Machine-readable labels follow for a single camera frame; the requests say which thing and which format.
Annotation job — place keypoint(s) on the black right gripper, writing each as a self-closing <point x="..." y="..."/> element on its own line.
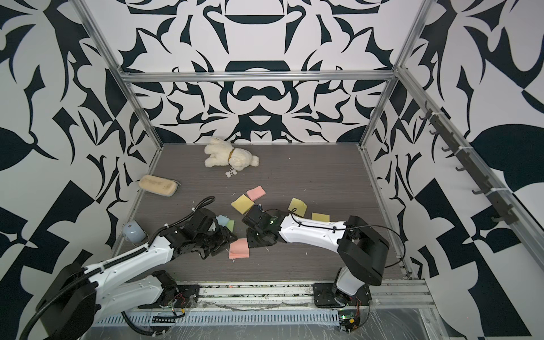
<point x="249" y="241"/>

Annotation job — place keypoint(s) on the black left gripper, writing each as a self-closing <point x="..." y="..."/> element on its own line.
<point x="226" y="239"/>

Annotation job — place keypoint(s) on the yellow memo pad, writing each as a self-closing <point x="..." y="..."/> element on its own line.
<point x="243" y="204"/>

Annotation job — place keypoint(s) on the large pink memo pad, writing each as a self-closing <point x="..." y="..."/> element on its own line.
<point x="239" y="249"/>

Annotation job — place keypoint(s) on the small pink memo pad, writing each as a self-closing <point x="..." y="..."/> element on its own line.
<point x="256" y="193"/>

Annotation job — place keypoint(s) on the torn yellow memo page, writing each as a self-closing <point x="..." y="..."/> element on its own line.
<point x="297" y="207"/>

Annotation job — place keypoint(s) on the green memo pad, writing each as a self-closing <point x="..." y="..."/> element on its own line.
<point x="230" y="225"/>

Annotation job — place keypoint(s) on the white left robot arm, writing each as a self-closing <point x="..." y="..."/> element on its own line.
<point x="81" y="296"/>

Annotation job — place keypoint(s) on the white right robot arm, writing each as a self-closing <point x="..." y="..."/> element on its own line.
<point x="362" y="250"/>

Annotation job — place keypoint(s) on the blue memo pad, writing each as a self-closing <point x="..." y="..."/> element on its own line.
<point x="222" y="220"/>

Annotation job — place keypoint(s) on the beige oval sponge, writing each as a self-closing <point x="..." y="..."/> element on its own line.
<point x="159" y="186"/>

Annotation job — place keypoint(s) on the cream plush teddy bear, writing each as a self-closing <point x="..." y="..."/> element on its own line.
<point x="223" y="154"/>

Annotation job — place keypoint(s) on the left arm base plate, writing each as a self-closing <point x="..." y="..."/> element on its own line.
<point x="181" y="297"/>

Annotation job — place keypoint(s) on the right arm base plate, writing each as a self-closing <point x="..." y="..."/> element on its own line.
<point x="329" y="295"/>

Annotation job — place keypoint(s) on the black wall hook rack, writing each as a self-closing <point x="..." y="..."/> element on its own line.
<point x="472" y="163"/>

